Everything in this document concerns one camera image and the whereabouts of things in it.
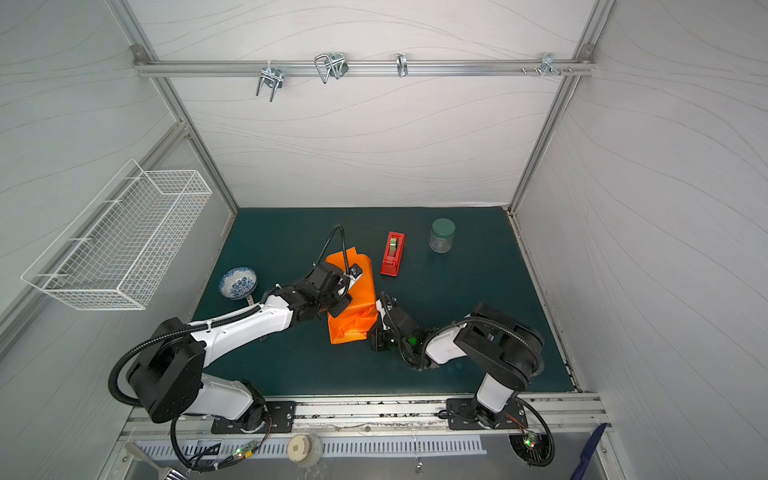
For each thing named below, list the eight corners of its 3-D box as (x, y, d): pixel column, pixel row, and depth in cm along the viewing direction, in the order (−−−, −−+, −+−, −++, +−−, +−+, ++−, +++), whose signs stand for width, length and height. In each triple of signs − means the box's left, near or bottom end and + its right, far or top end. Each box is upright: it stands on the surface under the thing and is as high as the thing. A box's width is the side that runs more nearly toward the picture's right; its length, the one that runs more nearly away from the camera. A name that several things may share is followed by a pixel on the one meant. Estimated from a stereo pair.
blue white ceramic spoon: (217, 304, 95) (211, 297, 91) (230, 274, 102) (225, 267, 99) (252, 304, 95) (247, 297, 91) (262, 274, 102) (258, 267, 99)
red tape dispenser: (381, 274, 102) (381, 264, 97) (388, 241, 112) (388, 231, 107) (399, 277, 101) (400, 267, 97) (405, 243, 111) (406, 233, 106)
